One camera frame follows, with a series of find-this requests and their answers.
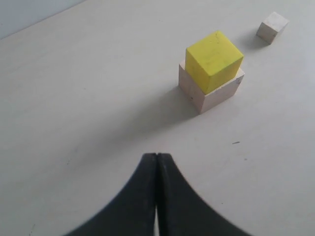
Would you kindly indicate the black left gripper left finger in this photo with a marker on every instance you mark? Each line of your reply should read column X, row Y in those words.
column 132, row 211

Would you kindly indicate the yellow cube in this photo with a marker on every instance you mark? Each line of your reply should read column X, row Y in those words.
column 212, row 61

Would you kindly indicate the small wooden cube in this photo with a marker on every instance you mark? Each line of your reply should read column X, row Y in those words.
column 272, row 27

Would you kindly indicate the large wooden cube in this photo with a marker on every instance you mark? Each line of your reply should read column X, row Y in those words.
column 204, row 102

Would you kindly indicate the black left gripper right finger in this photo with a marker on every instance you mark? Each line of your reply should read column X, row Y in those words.
column 181, row 211

